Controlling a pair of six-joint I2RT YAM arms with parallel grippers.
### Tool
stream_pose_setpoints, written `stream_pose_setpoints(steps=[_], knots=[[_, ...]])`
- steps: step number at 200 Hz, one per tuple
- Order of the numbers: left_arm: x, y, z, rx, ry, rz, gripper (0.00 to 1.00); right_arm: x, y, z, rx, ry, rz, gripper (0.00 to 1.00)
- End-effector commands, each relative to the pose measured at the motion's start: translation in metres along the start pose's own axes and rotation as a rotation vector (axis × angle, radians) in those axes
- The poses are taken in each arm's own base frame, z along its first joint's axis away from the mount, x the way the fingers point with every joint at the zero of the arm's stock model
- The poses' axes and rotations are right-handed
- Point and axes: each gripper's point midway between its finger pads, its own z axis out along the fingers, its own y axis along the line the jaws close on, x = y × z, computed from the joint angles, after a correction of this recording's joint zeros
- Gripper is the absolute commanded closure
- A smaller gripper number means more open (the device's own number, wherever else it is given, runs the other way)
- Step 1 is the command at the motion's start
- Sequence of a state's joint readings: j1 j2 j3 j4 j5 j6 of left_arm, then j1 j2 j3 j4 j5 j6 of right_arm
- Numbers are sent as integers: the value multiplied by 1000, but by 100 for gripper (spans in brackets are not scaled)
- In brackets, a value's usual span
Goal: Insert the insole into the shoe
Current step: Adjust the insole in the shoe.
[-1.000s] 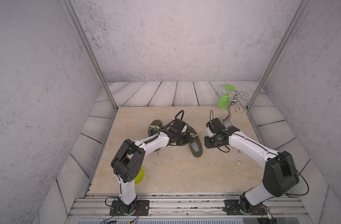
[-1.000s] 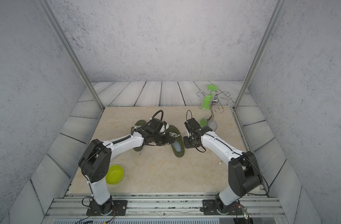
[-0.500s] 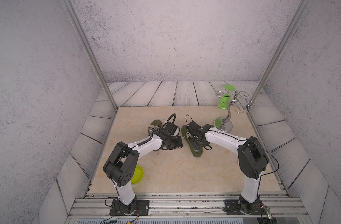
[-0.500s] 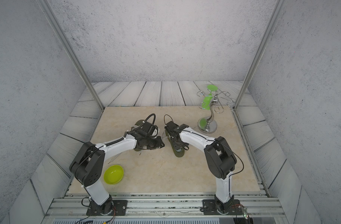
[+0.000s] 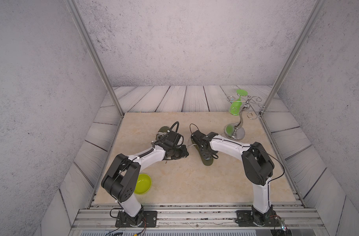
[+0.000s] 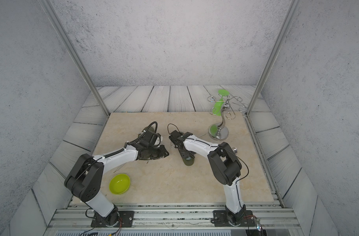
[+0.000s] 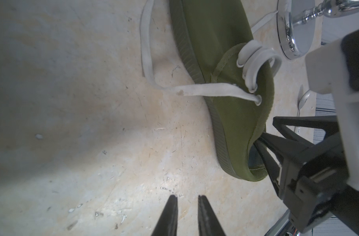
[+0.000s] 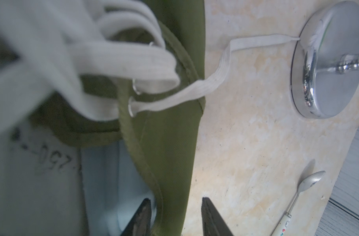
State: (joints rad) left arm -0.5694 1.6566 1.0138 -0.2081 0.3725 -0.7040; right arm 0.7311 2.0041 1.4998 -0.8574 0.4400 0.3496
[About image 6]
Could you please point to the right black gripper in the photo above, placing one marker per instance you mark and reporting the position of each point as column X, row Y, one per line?
column 183, row 155

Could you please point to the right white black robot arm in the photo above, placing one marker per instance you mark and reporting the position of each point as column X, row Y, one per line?
column 225, row 166

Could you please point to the silver metal cup stand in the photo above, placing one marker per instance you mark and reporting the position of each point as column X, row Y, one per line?
column 219, row 131

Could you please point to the olive green shoe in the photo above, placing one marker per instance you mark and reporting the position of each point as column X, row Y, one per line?
column 130, row 151
column 188, row 159

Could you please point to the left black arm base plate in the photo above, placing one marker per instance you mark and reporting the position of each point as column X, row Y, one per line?
column 120, row 219

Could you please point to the right aluminium frame post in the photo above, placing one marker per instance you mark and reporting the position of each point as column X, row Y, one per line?
column 274, row 53

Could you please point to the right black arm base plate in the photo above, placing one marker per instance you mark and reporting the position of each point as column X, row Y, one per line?
column 225, row 218

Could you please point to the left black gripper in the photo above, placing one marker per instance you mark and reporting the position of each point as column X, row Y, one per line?
column 163, row 154

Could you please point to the green plastic wine glass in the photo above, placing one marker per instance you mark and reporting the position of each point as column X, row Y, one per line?
column 219, row 103

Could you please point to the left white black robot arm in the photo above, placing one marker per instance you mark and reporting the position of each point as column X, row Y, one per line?
column 84, row 179

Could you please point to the aluminium front rail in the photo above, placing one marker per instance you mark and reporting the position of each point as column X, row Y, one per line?
column 273, row 218

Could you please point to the lime green bowl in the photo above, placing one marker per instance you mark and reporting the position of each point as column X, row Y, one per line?
column 119, row 184

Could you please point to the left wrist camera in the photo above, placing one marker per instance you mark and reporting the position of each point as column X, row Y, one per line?
column 158, row 139

